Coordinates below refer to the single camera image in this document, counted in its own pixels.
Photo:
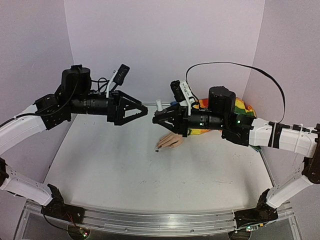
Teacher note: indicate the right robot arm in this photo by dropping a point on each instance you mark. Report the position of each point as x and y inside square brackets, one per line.
[246, 131]

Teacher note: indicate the rainbow striped jacket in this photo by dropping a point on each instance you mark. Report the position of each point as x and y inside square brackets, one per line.
[239, 108]

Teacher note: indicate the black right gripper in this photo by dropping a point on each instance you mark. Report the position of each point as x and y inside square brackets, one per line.
[183, 120]

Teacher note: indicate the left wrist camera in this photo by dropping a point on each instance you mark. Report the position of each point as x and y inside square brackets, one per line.
[118, 78]

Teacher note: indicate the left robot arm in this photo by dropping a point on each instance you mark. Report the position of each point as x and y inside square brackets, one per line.
[73, 96]

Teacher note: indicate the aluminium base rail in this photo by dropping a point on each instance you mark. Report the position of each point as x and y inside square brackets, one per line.
[165, 224]

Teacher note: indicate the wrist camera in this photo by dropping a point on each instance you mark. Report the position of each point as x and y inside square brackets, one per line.
[183, 95]
[118, 78]

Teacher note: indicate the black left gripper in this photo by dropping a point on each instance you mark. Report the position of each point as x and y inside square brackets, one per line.
[116, 99]

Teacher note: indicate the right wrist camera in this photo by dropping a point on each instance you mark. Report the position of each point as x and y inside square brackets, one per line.
[183, 95]

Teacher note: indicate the mannequin hand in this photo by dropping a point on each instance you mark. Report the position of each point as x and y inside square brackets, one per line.
[171, 140]

